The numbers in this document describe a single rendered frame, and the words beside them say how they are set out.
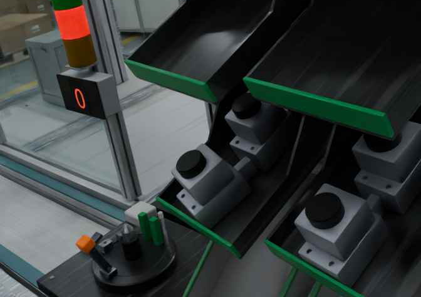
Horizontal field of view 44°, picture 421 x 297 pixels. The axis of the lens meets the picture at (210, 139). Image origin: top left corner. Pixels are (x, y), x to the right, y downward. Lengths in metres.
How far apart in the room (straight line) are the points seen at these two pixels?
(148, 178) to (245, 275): 0.73
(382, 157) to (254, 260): 0.26
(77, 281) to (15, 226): 0.35
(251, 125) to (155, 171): 0.88
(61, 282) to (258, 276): 0.38
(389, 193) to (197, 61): 0.21
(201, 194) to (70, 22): 0.50
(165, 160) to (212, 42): 0.95
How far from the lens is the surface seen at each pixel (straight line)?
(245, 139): 0.56
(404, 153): 0.46
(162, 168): 1.39
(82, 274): 0.91
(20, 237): 1.17
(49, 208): 1.24
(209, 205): 0.53
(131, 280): 0.83
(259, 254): 0.66
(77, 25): 0.93
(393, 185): 0.47
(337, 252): 0.43
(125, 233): 0.84
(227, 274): 0.68
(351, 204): 0.43
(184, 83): 0.44
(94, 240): 0.81
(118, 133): 1.02
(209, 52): 0.49
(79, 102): 0.98
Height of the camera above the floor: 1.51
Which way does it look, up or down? 26 degrees down
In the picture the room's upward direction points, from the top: 9 degrees counter-clockwise
